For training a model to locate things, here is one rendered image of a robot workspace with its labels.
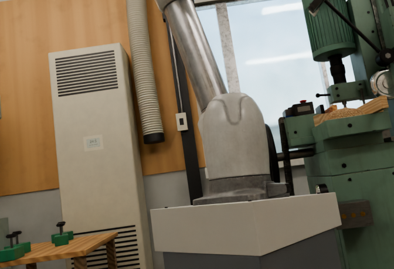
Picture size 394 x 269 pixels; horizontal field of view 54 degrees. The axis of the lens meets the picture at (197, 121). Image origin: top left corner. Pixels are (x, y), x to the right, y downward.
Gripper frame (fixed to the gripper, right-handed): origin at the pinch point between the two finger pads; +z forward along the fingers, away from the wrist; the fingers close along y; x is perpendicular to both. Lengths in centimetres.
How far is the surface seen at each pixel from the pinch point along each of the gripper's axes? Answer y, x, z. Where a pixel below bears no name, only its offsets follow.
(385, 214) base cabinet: -39, -69, 2
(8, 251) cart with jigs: -167, 17, 34
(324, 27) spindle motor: -0.3, -4.9, 16.6
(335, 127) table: -32.1, -35.6, -5.4
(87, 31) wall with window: -78, 134, 144
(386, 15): 15.9, -18.6, 7.8
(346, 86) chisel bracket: -9.8, -28.6, 20.3
